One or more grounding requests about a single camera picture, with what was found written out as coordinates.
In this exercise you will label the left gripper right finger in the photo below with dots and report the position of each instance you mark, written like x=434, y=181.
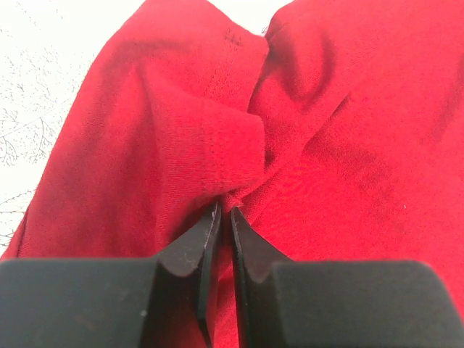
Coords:
x=283, y=303

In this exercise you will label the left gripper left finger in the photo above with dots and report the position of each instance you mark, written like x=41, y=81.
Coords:
x=166, y=300

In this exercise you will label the red t shirt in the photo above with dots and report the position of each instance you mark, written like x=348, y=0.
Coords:
x=363, y=105

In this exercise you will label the floral patterned table mat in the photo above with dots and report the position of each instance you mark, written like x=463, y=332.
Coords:
x=162, y=125

